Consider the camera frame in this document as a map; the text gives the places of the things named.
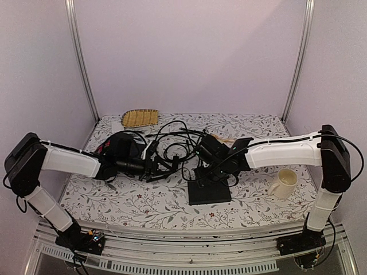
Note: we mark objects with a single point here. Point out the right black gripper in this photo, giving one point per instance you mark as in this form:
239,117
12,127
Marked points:
200,171

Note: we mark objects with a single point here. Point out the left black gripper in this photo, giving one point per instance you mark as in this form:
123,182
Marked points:
151,169

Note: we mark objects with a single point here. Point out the black network switch box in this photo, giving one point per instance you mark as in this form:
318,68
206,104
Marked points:
214,192

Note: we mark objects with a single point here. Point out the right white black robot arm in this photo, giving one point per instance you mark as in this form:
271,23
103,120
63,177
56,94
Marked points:
325,149

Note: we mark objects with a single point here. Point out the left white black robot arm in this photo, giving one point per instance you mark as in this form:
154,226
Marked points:
32,155

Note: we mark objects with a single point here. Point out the white floral table mat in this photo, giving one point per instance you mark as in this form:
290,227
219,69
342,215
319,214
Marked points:
172,204

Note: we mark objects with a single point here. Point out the woven bamboo tray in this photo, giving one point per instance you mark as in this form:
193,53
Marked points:
140,118

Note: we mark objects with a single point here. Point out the white card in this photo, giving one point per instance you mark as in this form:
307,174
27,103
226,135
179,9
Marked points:
116,126

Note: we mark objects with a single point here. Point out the cream ceramic mug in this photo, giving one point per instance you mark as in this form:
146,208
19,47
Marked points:
284,184

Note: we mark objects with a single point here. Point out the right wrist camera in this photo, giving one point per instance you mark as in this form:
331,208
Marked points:
210,150

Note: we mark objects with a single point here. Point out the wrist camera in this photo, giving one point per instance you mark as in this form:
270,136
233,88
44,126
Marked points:
210,150
121,146

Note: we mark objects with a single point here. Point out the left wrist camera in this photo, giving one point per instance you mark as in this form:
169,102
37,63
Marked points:
121,146

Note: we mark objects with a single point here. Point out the aluminium front rail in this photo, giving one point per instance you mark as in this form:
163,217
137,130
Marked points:
249,250

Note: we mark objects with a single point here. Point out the right aluminium frame post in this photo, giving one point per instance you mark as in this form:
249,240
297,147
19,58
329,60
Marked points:
304,39

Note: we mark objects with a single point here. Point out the aluminium frame post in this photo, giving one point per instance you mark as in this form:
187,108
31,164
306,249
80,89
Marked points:
304,39
72,21

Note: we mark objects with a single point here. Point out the left aluminium frame post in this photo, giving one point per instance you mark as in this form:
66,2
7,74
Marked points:
72,21

